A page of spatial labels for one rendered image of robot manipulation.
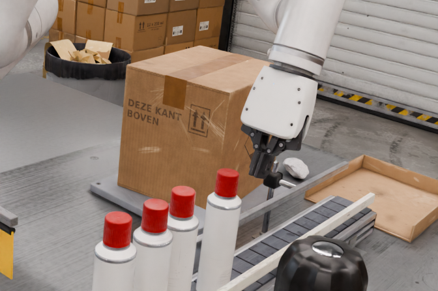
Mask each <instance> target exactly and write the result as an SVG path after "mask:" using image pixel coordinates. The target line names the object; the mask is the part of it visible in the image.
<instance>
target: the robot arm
mask: <svg viewBox="0 0 438 291"><path fill-rule="evenodd" d="M248 2H249V4H251V6H252V8H253V9H254V10H255V12H256V13H257V15H258V16H259V17H260V18H261V20H262V21H263V22H264V24H265V25H266V26H267V27H268V28H269V29H270V30H271V31H272V32H273V33H274V34H276V38H275V40H274V44H273V46H272V49H271V48H270V49H269V50H268V52H267V55H268V56H269V60H271V61H273V62H274V64H270V65H269V67H267V66H264V67H263V68H262V69H261V72H260V73H259V75H258V77H257V78H256V80H255V82H254V84H253V86H252V88H251V91H250V93H249V95H248V98H247V100H246V103H245V105H244V108H243V111H242V114H241V121H242V122H243V124H242V126H241V131H243V132H244V133H245V134H247V135H248V136H250V138H251V140H252V143H253V149H254V150H255V151H254V154H253V157H252V160H251V163H250V171H249V173H248V174H249V175H250V176H254V177H256V178H259V179H266V177H267V175H269V173H270V169H271V167H272V164H273V162H274V158H275V157H277V156H278V155H279V154H280V153H282V152H284V151H285V150H292V151H300V149H301V143H302V141H303V140H304V139H305V137H306V134H307V132H308V128H309V126H310V121H311V119H312V114H313V111H314V106H315V100H316V95H317V82H315V78H313V77H312V76H313V75H314V76H320V74H321V70H322V68H323V64H324V62H325V58H326V56H327V52H328V50H329V46H330V43H331V41H332V38H333V35H334V32H335V29H336V26H337V23H338V20H339V17H340V14H341V11H342V9H343V5H344V3H345V0H248ZM57 13H58V0H0V81H1V80H2V79H3V78H4V77H5V76H6V75H7V74H8V73H9V72H10V71H11V70H12V68H13V67H14V66H15V65H16V64H17V63H18V62H19V61H20V60H21V59H22V58H23V57H24V56H25V55H26V54H27V53H28V52H29V51H30V50H31V49H32V48H33V47H34V46H35V45H36V44H37V43H38V42H39V41H40V39H41V38H42V37H43V36H44V35H45V34H46V33H47V32H48V31H49V30H50V29H51V27H52V25H53V24H54V22H55V19H56V17H57ZM255 129H256V130H255ZM270 134H271V135H272V137H271V139H270V141H269V137H270ZM286 140H290V142H286Z"/></svg>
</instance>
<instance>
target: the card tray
mask: <svg viewBox="0 0 438 291"><path fill-rule="evenodd" d="M370 192H371V193H374V194H375V198H374V202H373V203H372V204H370V205H369V206H368V208H370V209H372V211H374V212H376V213H377V216H376V219H375V224H374V228H376V229H378V230H381V231H383V232H386V233H388V234H390V235H393V236H395V237H398V238H400V239H403V240H405V241H408V242H409V243H410V242H412V240H414V239H415V238H416V237H417V236H418V235H420V234H421V233H422V232H423V231H424V230H425V229H427V227H428V226H430V225H431V224H432V223H433V222H435V221H436V220H437V219H438V180H437V179H434V178H431V177H428V176H425V175H422V174H419V173H416V172H414V171H411V170H408V169H405V168H402V167H399V166H396V165H394V164H391V163H388V162H385V161H382V160H379V159H376V158H373V157H370V156H368V155H365V154H363V155H361V156H359V157H357V158H355V159H353V160H351V161H349V167H348V169H346V170H344V171H343V172H340V173H339V174H337V175H335V176H333V177H331V178H329V179H328V180H326V181H324V182H322V183H320V184H318V185H316V186H314V187H312V188H311V189H309V190H307V191H305V195H304V199H305V200H307V201H310V202H313V203H315V204H316V203H318V202H320V201H322V200H323V199H325V198H326V197H328V196H330V195H332V196H340V197H342V198H345V199H347V200H350V201H352V202H356V201H358V200H360V199H361V198H362V197H364V196H366V195H367V194H369V193H370Z"/></svg>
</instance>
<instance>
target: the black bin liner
mask: <svg viewBox="0 0 438 291"><path fill-rule="evenodd" d="M73 45H74V47H75V49H76V50H77V51H78V50H79V51H81V50H83V49H85V46H86V43H73ZM108 60H109V61H110V62H111V63H108V64H96V63H80V62H75V61H69V60H66V59H61V58H60V56H59V54H58V53H57V51H56V49H55V48H54V47H53V46H50V47H49V48H48V49H47V50H46V55H45V66H44V68H45V69H46V71H48V72H51V73H54V74H55V75H56V76H58V77H62V78H70V77H71V78H75V79H77V80H79V79H82V80H84V79H89V78H95V77H97V78H103V79H105V80H110V79H112V80H116V79H126V66H127V65H128V64H131V55H130V54H129V53H128V52H126V51H124V50H121V49H118V48H114V47H111V51H110V53H109V57H108Z"/></svg>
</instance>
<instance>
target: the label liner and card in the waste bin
mask: <svg viewBox="0 0 438 291"><path fill-rule="evenodd" d="M50 46H53V47H54V48H55V49H56V51H57V53H58V54H59V56H60V58H61V59H66V60H69V61H75V62H80V63H96V64H108V63H111V62H110V61H109V60H108V57H109V55H110V51H111V47H114V43H110V42H102V41H97V40H88V41H87V44H86V46H85V49H83V50H81V51H79V50H78V51H77V50H76V49H75V47H74V45H73V43H72V42H71V41H70V40H68V39H65V40H58V41H53V42H47V43H46V44H45V47H44V66H45V55H46V50H47V49H48V48H49V47H50ZM47 72H48V71H46V69H45V68H44V72H43V78H45V79H46V73H47Z"/></svg>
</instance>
